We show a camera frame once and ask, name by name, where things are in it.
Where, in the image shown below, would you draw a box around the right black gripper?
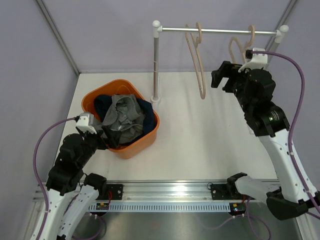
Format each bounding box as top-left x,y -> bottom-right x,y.
211,60 -> 253,113

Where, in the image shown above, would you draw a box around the grey cotton shorts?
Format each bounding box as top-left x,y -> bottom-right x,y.
96,94 -> 145,146

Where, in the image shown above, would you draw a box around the beige wooden hanger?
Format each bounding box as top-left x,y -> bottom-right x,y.
184,22 -> 206,100
228,24 -> 256,64

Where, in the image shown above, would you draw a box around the navy blue mesh shorts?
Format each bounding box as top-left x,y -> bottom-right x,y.
93,97 -> 154,135

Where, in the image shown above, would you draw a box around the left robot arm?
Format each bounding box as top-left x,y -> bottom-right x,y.
31,72 -> 223,240

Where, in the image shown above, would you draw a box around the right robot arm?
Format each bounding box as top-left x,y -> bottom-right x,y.
211,61 -> 320,221

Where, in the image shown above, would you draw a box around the orange plastic laundry basket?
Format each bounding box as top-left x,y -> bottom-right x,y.
81,79 -> 160,159

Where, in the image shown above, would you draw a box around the white metal clothes rack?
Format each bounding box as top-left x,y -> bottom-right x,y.
150,19 -> 290,104

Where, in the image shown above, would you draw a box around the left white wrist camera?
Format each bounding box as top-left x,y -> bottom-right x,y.
75,112 -> 99,134

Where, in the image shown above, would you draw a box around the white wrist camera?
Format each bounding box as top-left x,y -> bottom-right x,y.
238,47 -> 268,73
75,112 -> 99,134

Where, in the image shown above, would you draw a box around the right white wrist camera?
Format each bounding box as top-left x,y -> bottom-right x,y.
238,47 -> 268,73

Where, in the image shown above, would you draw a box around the white slotted cable duct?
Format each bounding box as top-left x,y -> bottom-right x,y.
88,202 -> 246,213

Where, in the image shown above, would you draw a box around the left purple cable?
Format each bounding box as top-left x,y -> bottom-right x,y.
33,116 -> 101,240

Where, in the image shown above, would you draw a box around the purple cable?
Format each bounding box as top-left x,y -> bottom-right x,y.
33,116 -> 101,240
249,50 -> 320,221

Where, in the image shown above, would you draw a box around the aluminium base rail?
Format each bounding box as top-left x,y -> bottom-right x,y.
32,180 -> 305,204

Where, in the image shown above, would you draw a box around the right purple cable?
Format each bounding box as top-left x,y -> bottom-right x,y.
249,50 -> 320,221

